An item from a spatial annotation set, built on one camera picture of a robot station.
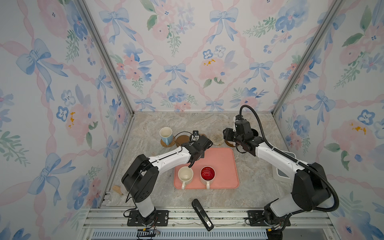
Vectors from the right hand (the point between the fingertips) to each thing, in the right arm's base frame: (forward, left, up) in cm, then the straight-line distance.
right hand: (226, 130), depth 88 cm
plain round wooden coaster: (+4, +29, -16) cm, 33 cm away
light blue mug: (0, +37, -6) cm, 37 cm away
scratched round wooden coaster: (0, -4, -15) cm, 16 cm away
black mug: (+4, -19, -6) cm, 21 cm away
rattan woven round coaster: (0, +40, -14) cm, 43 cm away
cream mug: (-22, +24, -14) cm, 35 cm away
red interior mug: (-21, +11, -15) cm, 28 cm away
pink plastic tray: (-11, 0, -18) cm, 21 cm away
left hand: (-9, +17, -7) cm, 20 cm away
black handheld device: (-42, +15, -12) cm, 46 cm away
